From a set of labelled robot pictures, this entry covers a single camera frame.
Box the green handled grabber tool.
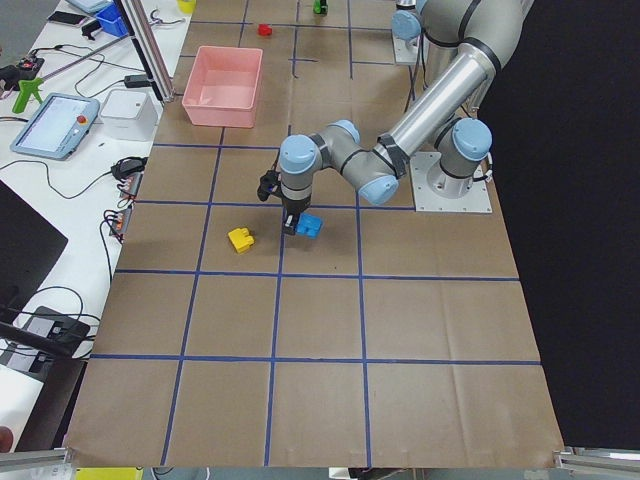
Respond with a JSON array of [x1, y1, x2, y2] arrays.
[[12, 77, 44, 114]]

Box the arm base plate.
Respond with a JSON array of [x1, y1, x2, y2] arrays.
[[392, 34, 427, 66], [410, 152, 493, 214]]

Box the black power adapter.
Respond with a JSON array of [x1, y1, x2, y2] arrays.
[[123, 74, 151, 89]]

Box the teach pendant tablet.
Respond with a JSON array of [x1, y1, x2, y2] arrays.
[[10, 93, 101, 160]]

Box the aluminium frame post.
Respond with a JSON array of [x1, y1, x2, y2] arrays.
[[114, 0, 175, 103]]

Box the red toy block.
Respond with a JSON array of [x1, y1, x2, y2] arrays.
[[257, 23, 273, 36]]

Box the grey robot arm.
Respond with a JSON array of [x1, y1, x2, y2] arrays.
[[260, 1, 528, 235], [391, 0, 531, 111]]

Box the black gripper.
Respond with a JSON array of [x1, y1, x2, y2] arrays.
[[282, 196, 311, 236]]

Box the black monitor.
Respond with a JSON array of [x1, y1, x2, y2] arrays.
[[1, 182, 68, 322]]

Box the blue plastic bin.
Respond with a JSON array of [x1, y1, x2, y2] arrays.
[[95, 3, 129, 38]]

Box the pink plastic box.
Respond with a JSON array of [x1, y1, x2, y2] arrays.
[[182, 46, 263, 128]]

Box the blue toy block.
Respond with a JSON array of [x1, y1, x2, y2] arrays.
[[295, 213, 324, 239]]

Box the white square device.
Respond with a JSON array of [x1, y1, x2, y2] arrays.
[[100, 89, 158, 141]]

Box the yellow toy block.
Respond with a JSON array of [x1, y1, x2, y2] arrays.
[[227, 227, 255, 254]]

